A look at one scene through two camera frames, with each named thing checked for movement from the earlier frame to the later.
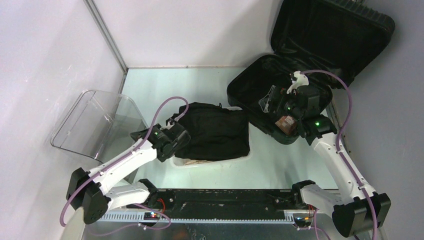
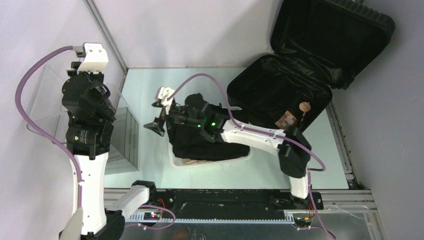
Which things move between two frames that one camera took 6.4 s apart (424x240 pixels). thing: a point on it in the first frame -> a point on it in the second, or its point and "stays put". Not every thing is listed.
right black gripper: (265, 102) -> (157, 126)
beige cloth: (196, 161) stays put
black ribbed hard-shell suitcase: (328, 42) stays put
